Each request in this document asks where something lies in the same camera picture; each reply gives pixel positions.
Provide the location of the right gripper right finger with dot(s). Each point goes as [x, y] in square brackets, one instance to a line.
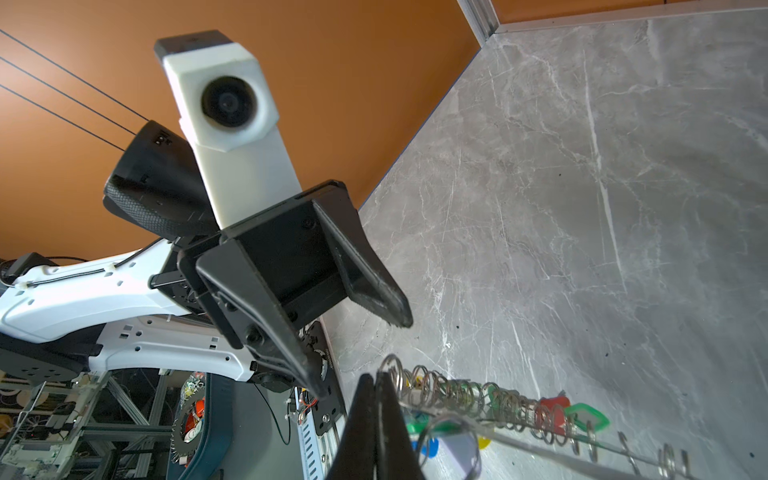
[395, 455]

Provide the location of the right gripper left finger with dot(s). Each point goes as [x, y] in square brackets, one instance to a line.
[355, 457]

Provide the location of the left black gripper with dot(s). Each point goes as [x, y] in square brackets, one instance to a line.
[262, 280]

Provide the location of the green key tag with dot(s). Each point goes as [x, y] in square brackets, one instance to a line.
[416, 422]
[582, 417]

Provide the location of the grey metal key holder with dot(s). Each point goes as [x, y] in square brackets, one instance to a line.
[508, 418]

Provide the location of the red key tag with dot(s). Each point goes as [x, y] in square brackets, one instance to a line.
[550, 413]

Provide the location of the blue key tag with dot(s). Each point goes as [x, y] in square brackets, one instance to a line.
[429, 448]

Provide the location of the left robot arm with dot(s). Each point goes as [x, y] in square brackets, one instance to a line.
[60, 321]

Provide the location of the aluminium front rail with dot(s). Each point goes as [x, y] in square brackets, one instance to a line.
[318, 451]

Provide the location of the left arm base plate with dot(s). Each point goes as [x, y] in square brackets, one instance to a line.
[324, 407]

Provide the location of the left aluminium corner post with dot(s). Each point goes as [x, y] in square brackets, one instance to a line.
[481, 18]

